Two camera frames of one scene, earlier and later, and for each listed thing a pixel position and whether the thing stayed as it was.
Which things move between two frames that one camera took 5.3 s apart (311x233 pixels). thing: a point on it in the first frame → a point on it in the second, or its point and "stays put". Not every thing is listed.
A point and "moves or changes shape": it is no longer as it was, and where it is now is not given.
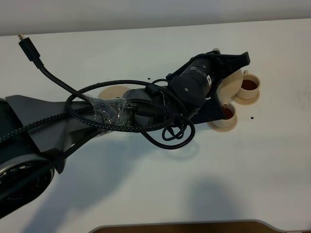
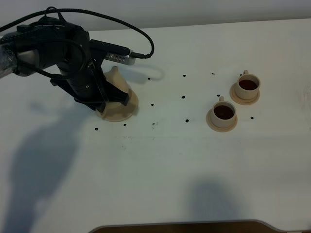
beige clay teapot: (229, 86) moves or changes shape
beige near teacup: (228, 117) stays put
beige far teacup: (250, 84) stays put
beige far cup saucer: (239, 100) stays put
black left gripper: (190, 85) → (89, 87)
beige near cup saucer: (223, 129) stays put
